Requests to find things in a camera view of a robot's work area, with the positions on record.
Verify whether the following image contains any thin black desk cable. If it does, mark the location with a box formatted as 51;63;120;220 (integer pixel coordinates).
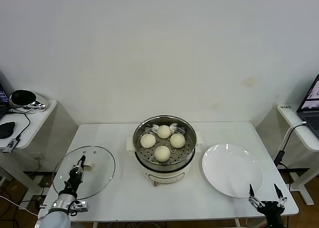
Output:
6;109;32;140

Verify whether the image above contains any dark laptop with pink screen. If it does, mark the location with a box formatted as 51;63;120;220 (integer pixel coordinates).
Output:
0;70;14;121

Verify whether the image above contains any round glass pot lid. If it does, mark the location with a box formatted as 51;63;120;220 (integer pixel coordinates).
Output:
51;145;116;200

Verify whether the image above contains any white round plate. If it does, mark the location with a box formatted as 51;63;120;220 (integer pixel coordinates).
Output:
201;143;264;198

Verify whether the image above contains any black computer mouse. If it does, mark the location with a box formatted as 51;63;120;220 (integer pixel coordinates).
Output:
0;121;16;139

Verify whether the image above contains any black inline cable adapter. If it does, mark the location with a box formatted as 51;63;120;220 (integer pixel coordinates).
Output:
273;150;284;165

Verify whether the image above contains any white laptop charger cable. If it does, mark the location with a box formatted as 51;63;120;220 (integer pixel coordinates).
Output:
280;121;308;153

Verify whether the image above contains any white side table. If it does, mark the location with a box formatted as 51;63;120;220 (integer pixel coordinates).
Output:
255;104;319;206
0;99;79;196

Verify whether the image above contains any stainless steel steamer basket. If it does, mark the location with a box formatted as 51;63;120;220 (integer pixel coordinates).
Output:
132;115;197;165

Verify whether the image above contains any silver usb hub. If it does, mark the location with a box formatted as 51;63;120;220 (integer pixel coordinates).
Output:
1;137;21;153

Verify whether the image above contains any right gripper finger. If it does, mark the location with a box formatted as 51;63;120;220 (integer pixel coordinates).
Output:
273;183;288;209
248;183;262;209

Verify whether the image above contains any grey open laptop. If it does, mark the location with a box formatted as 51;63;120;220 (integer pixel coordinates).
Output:
296;74;319;139

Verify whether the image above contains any chrome headset with black visor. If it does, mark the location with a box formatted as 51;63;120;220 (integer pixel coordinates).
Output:
9;89;48;113

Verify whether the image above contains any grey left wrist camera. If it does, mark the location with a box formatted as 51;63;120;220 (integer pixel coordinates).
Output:
67;200;89;214

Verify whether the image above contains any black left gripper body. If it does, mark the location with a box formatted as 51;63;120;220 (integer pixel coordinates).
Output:
63;166;84;194

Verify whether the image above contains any white steamed baozi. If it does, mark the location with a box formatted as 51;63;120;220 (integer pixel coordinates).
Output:
154;145;171;163
140;133;157;149
157;124;172;139
169;133;186;149

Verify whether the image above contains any white floor cable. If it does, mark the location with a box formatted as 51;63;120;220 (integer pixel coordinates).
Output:
0;196;38;217

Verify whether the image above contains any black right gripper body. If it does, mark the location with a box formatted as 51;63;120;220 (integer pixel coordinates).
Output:
256;200;286;228

